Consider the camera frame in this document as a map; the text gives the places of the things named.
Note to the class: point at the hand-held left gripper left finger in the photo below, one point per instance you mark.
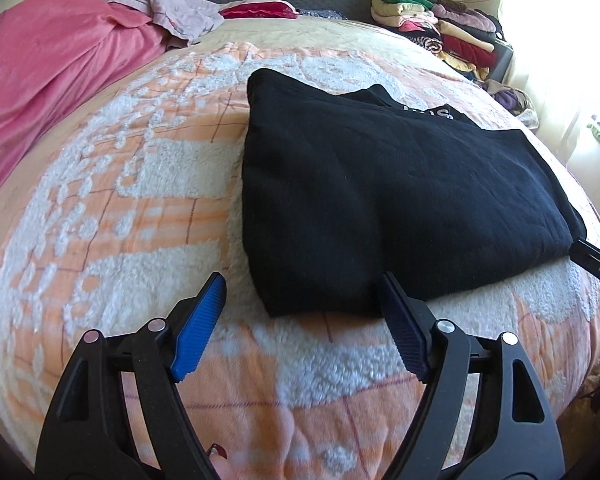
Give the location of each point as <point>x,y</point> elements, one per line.
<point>200,330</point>

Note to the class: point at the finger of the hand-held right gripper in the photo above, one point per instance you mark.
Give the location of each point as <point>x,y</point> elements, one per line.
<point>597,262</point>

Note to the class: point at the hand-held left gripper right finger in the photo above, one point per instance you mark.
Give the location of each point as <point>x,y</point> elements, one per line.
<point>405,330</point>

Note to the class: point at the black sweater with orange patches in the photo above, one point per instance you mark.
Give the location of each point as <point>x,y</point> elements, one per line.
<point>380,195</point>

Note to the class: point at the stack of folded clothes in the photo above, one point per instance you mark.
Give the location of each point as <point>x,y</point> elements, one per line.
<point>435,25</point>

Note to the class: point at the person's left hand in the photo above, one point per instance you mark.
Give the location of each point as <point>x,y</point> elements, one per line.
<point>221,465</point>

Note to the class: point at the orange and white fleece blanket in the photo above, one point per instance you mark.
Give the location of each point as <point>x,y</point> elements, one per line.
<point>130,210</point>

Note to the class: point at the dark storage box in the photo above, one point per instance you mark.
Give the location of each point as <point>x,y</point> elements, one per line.
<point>504,60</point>

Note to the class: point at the cream curtain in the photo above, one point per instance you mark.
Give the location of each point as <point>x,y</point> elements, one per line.
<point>565,35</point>

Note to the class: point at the pink quilt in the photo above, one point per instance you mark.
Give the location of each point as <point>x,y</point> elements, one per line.
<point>40,60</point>

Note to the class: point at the lilac garment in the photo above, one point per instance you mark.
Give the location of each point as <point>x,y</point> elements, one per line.
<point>170,10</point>

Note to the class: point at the red velvet cloth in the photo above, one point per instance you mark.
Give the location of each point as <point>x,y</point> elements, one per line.
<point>257,10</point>

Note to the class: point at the blue patterned cloth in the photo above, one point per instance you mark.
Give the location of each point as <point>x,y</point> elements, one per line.
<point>322,14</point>

